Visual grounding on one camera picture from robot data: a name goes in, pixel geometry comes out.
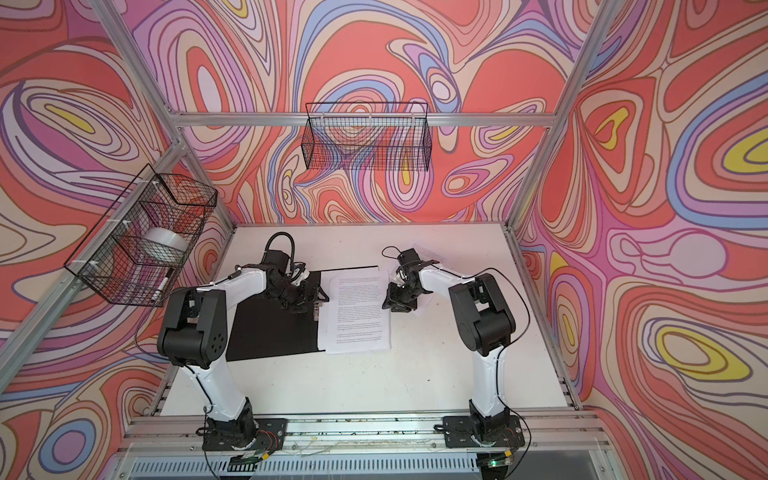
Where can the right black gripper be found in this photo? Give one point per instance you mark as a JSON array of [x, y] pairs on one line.
[[391, 303]]

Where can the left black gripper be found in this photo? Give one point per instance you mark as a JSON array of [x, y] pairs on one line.
[[304, 299]]

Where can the printed paper sheet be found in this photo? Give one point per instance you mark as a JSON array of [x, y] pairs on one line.
[[354, 320]]

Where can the blue file folder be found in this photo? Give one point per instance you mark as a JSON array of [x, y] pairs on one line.
[[264, 328]]

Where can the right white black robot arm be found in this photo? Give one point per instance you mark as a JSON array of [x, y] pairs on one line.
[[484, 322]]

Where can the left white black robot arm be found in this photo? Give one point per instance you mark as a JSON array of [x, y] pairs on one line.
[[196, 325]]

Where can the black marker pen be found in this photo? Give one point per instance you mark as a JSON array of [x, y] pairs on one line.
[[160, 288]]

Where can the white bowl in basket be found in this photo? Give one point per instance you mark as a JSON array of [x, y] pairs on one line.
[[163, 244]]

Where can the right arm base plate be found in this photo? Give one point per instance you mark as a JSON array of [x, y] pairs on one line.
[[470, 432]]

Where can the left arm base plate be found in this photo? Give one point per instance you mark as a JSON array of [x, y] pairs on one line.
[[265, 435]]

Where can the back black wire basket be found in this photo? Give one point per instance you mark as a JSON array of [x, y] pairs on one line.
[[367, 136]]

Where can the black wire basket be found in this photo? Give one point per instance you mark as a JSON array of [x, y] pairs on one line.
[[161, 218], [367, 136]]

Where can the left black wire basket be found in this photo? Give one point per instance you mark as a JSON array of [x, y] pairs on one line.
[[161, 218]]

